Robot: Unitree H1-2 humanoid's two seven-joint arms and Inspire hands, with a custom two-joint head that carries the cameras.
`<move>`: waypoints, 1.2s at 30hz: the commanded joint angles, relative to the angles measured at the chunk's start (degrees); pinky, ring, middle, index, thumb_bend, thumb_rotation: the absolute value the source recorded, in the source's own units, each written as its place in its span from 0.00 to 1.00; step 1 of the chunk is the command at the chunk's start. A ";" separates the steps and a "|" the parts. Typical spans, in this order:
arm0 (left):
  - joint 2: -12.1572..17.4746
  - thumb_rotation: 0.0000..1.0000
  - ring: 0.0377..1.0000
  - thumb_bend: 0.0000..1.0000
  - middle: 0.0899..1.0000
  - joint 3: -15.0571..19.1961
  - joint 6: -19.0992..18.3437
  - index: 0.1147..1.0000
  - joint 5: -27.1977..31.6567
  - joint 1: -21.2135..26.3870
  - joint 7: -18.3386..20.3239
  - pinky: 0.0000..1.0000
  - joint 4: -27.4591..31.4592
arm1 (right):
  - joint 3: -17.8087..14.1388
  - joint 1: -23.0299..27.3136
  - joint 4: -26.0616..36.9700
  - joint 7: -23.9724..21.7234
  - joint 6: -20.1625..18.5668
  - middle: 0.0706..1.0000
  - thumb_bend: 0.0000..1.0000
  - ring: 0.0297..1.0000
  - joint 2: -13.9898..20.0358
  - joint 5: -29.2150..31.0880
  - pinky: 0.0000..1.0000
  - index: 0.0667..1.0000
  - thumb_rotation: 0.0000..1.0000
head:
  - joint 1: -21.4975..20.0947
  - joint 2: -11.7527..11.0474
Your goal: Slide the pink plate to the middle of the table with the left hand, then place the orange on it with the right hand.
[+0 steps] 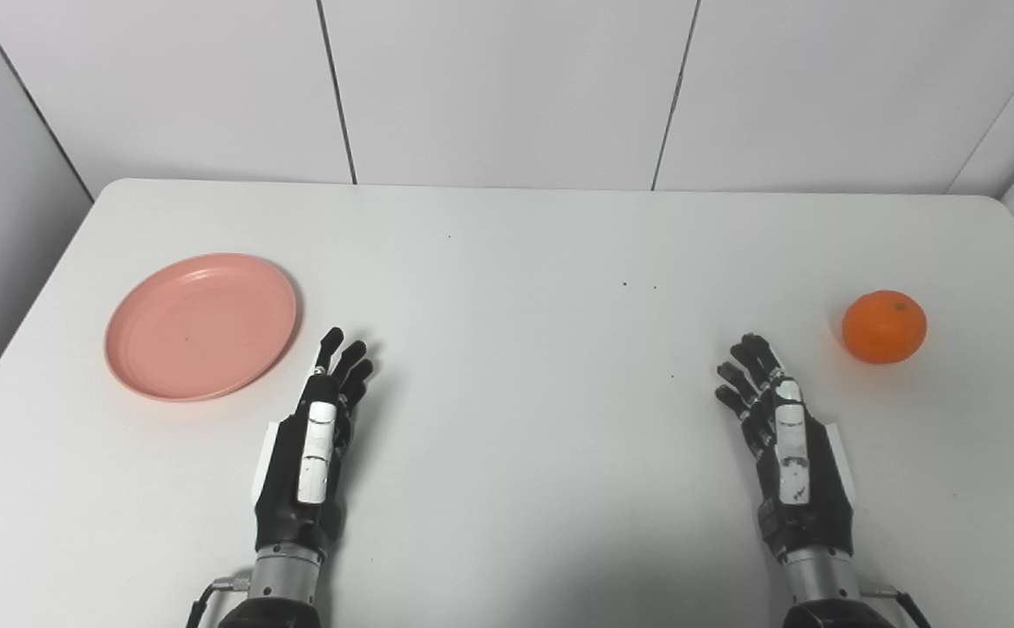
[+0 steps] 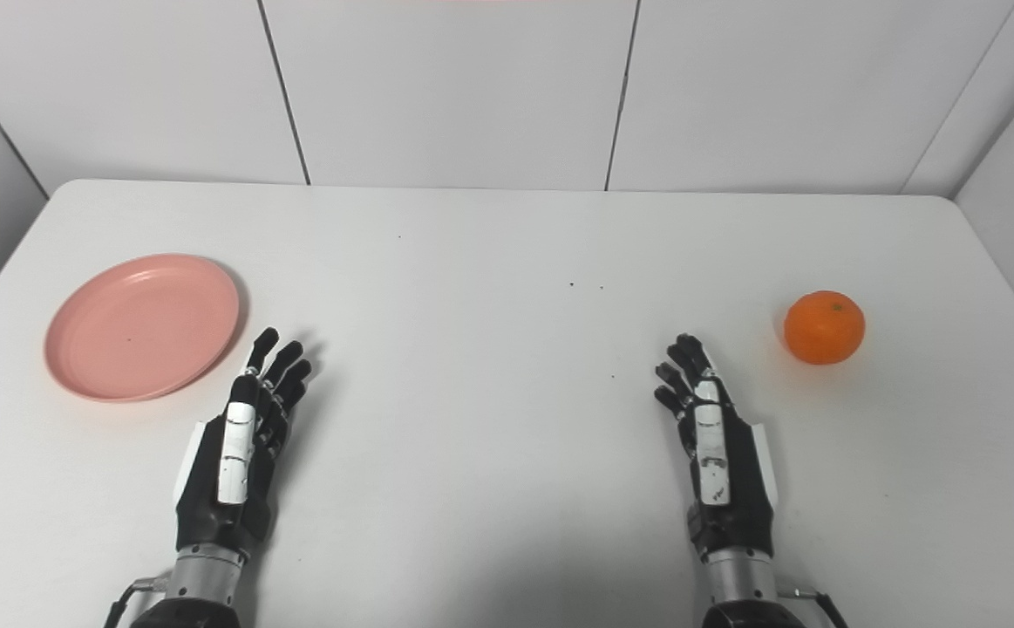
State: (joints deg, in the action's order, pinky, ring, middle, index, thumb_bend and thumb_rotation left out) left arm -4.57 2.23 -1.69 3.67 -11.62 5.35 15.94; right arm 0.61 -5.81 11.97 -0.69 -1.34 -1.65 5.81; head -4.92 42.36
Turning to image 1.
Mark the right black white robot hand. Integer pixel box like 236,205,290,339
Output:
714,333,857,563

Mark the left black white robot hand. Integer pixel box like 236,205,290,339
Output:
251,327,377,559

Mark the pink round plate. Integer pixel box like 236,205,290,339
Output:
104,253,298,403

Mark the orange fruit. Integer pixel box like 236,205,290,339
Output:
841,290,928,365

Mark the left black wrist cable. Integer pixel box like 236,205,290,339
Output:
186,574,252,628

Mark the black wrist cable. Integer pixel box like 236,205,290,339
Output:
186,574,252,628
859,582,933,628

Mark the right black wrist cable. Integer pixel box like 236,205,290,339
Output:
859,582,933,628

